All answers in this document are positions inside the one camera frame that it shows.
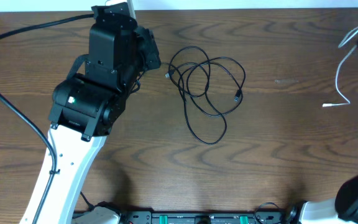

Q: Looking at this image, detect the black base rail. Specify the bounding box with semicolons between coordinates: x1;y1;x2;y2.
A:
73;210;295;224

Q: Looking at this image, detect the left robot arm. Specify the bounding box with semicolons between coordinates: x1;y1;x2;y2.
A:
21;1;161;223

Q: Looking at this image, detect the black usb cable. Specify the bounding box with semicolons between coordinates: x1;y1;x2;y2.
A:
160;45;247;146

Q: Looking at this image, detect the white usb cable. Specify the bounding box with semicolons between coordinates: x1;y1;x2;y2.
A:
321;17;358;108

